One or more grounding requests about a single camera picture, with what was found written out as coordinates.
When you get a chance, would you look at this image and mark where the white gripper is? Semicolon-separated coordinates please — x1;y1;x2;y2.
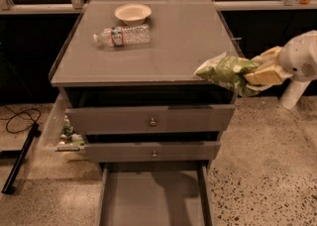
244;30;317;85

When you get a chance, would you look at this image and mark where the green jalapeno chip bag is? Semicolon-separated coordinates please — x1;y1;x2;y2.
194;53;268;97

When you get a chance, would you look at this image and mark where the grey top drawer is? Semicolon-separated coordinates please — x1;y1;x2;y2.
65;104;235;135

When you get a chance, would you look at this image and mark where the grey drawer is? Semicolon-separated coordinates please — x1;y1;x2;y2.
65;104;235;135
85;142;221;163
96;162;216;226

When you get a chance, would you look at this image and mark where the grey middle drawer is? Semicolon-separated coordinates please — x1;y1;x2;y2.
85;142;221;163

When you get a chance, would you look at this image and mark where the grey drawer cabinet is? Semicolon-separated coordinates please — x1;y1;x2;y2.
48;0;254;171

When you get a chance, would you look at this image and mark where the grey bottom drawer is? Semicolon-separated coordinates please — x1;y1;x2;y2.
96;162;216;226

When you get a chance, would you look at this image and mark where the white paper bowl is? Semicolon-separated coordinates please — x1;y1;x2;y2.
115;4;152;26

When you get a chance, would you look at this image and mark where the clear plastic water bottle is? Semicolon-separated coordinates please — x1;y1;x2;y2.
93;24;151;47

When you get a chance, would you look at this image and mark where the clear plastic storage bin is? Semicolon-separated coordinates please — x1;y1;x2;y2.
38;95;84;153

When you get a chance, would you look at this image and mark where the white cylindrical post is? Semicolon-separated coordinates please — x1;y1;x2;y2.
279;80;310;109

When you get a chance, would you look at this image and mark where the black cable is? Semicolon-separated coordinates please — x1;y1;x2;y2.
0;104;43;135

